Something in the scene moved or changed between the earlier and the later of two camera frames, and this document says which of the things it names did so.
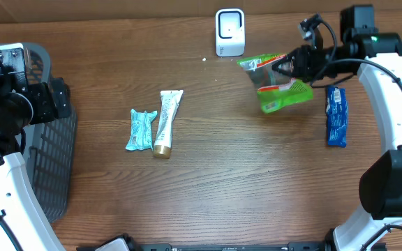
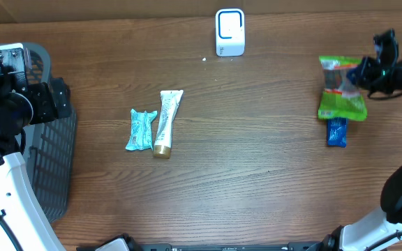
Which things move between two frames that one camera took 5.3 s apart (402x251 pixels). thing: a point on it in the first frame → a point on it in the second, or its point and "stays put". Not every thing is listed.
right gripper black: x=299 y=62 → x=363 y=75
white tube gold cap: x=169 y=100 stays put
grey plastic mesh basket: x=51 y=148 stays put
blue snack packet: x=336 y=107 stays put
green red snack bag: x=275 y=90 → x=340 y=99
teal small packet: x=141 y=138 stays put
